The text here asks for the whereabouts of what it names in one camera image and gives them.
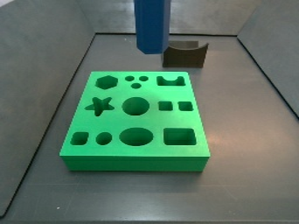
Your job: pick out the green shape-sorting block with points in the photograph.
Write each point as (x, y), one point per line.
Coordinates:
(136, 124)

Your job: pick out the dark curved holder block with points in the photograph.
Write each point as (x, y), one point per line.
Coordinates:
(184, 54)

